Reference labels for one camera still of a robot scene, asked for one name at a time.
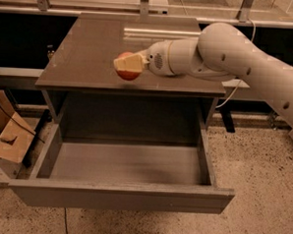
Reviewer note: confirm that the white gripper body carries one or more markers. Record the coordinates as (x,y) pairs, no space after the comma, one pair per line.
(157,60)

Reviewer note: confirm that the metal window rail frame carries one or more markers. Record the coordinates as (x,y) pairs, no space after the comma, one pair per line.
(262,13)

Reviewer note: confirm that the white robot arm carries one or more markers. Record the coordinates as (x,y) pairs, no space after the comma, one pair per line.
(220,53)

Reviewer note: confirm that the red apple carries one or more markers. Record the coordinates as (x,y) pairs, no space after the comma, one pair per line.
(125,75)

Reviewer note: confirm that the white ceramic bowl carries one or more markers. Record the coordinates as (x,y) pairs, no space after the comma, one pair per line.
(174,41)

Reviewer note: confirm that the grey cabinet with counter top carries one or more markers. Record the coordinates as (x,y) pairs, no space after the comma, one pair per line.
(91,103)

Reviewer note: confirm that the brown cardboard box left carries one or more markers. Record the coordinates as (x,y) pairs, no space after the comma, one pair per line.
(16,134)

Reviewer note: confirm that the open grey top drawer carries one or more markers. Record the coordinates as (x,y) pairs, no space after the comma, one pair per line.
(94,167)

